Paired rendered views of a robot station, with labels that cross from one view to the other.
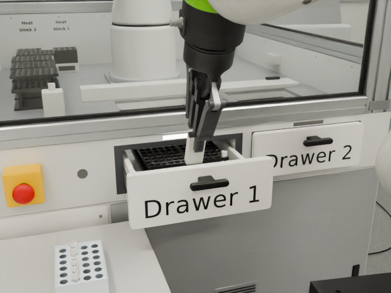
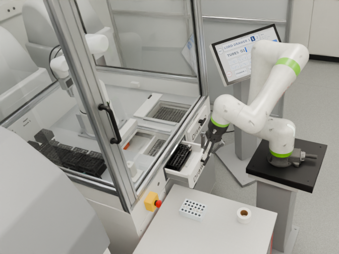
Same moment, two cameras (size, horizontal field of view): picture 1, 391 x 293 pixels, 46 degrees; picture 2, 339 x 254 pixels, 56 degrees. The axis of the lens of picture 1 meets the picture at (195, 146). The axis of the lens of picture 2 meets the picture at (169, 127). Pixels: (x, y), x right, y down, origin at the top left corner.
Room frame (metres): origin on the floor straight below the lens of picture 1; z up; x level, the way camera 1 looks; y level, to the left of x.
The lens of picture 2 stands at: (-0.08, 0.88, 2.15)
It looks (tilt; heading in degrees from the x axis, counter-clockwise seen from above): 38 degrees down; 321
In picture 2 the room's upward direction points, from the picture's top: 11 degrees counter-clockwise
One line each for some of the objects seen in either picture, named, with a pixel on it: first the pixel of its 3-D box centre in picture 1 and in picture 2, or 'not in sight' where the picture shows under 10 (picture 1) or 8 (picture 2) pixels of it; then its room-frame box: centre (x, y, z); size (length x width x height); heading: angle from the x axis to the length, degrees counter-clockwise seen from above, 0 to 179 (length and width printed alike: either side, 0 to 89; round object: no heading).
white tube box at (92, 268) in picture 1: (81, 270); (193, 209); (0.69, 0.20, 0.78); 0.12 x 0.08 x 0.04; 16
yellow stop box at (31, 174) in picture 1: (24, 185); (152, 201); (0.83, 0.34, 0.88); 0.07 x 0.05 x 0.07; 108
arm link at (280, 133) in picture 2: not in sight; (279, 136); (0.53, -0.37, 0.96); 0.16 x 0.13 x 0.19; 3
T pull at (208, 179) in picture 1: (207, 182); (204, 160); (0.78, -0.02, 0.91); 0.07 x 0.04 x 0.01; 108
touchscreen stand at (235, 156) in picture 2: not in sight; (248, 116); (1.08, -0.92, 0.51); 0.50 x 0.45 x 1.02; 156
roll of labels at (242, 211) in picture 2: not in sight; (243, 215); (0.47, 0.07, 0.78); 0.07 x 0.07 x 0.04
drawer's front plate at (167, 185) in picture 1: (202, 191); (200, 163); (0.81, -0.01, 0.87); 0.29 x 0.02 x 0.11; 108
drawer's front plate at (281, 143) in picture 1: (308, 149); (198, 124); (1.04, -0.27, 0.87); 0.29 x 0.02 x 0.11; 108
